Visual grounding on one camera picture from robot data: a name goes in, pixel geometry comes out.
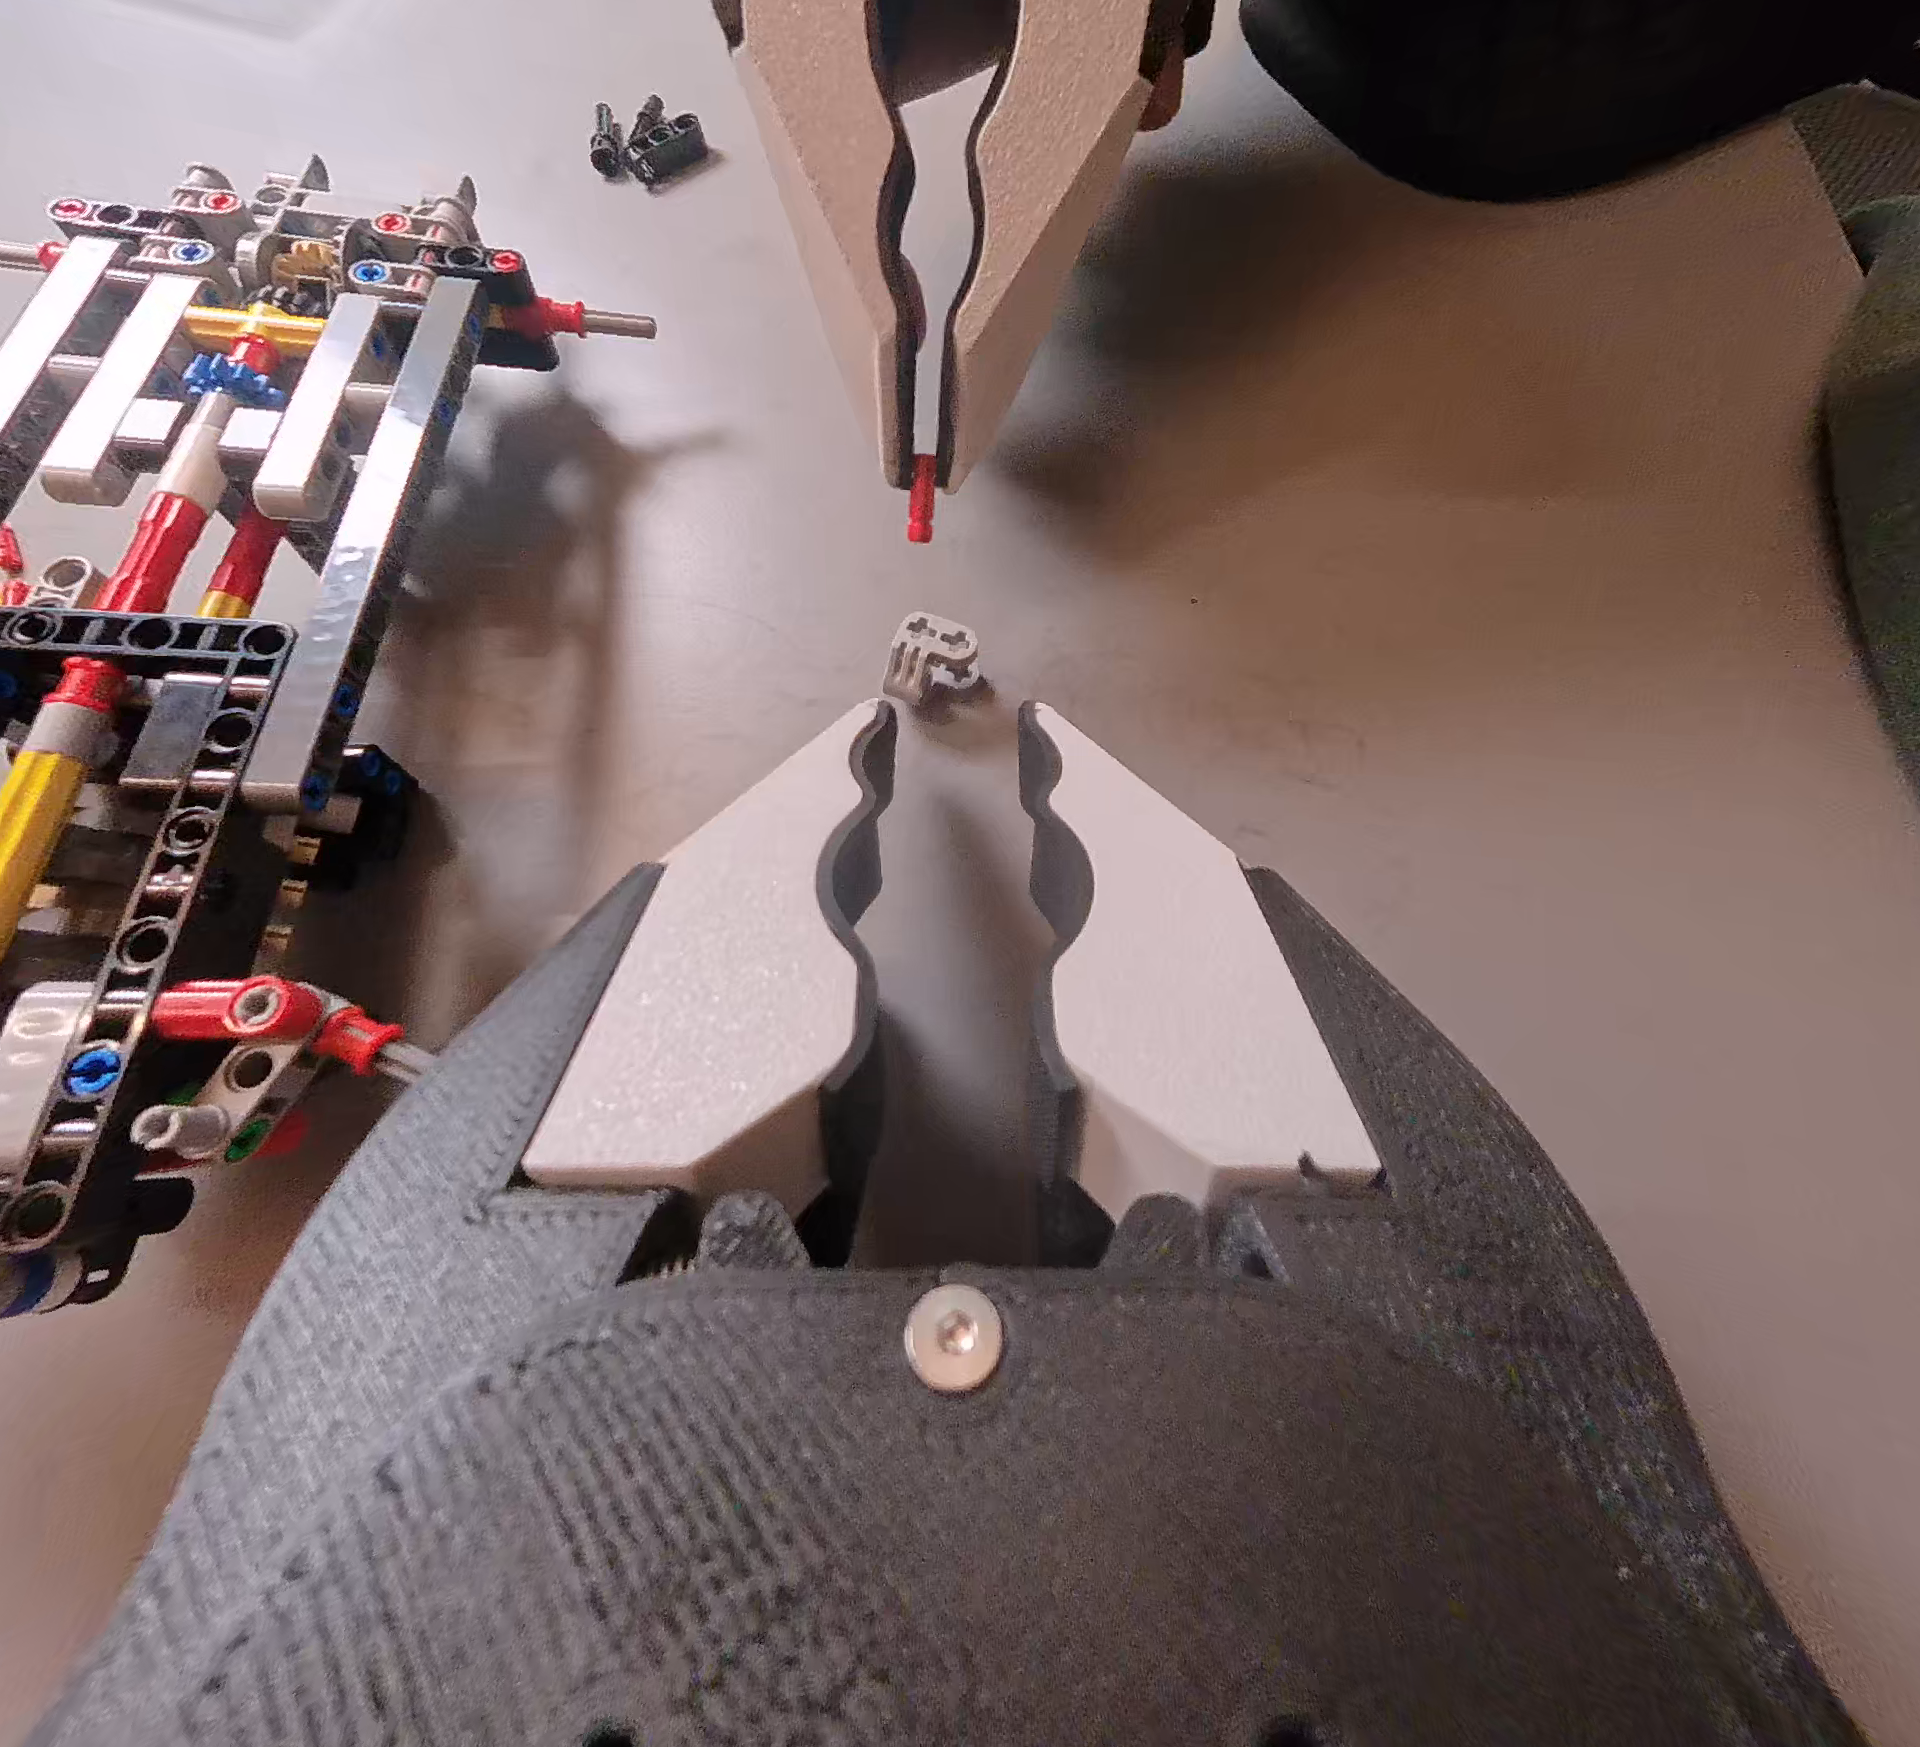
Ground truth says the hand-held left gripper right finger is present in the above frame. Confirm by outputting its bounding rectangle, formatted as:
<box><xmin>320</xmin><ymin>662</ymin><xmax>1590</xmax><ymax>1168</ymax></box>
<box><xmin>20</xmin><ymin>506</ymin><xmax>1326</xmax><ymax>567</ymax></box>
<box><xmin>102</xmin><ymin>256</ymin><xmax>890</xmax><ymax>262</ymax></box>
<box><xmin>1017</xmin><ymin>700</ymin><xmax>1386</xmax><ymax>1262</ymax></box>

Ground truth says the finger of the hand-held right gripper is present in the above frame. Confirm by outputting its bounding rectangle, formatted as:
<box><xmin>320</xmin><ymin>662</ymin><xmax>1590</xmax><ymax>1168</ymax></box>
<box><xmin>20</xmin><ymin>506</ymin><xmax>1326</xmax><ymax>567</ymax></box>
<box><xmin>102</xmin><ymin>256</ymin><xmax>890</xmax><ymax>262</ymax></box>
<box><xmin>932</xmin><ymin>0</ymin><xmax>1190</xmax><ymax>490</ymax></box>
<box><xmin>725</xmin><ymin>0</ymin><xmax>919</xmax><ymax>490</ymax></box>

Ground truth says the lego technic car chassis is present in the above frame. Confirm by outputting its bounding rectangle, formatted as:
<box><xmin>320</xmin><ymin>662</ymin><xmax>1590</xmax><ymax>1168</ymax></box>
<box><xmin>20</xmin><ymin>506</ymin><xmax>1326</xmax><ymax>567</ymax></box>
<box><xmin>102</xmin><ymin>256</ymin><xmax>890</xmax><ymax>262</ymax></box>
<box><xmin>0</xmin><ymin>151</ymin><xmax>663</xmax><ymax>1325</ymax></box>

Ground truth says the short black lego beam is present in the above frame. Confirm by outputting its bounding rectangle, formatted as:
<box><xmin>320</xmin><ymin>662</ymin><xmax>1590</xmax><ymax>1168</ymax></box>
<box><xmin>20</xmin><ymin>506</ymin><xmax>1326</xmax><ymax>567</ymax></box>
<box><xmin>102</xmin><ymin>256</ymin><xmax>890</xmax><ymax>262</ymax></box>
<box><xmin>632</xmin><ymin>113</ymin><xmax>716</xmax><ymax>191</ymax></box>

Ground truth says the small grey lego connector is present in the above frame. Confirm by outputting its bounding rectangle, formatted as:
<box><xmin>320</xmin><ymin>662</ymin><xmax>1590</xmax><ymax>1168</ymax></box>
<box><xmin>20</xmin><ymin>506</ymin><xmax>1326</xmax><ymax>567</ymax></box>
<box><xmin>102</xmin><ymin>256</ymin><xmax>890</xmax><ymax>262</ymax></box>
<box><xmin>885</xmin><ymin>608</ymin><xmax>987</xmax><ymax>710</ymax></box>

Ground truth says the person's right forearm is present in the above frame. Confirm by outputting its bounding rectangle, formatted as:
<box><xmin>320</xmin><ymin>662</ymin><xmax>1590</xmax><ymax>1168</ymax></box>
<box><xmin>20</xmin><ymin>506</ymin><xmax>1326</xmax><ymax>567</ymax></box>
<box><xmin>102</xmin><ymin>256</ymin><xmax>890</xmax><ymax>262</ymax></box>
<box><xmin>1245</xmin><ymin>0</ymin><xmax>1920</xmax><ymax>207</ymax></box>

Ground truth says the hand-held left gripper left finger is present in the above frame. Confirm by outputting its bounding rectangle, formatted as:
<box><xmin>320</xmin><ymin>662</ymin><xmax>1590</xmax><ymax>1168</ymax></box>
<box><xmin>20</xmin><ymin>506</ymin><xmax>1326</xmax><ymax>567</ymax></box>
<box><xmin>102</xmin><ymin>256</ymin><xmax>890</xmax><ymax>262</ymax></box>
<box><xmin>518</xmin><ymin>700</ymin><xmax>905</xmax><ymax>1262</ymax></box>

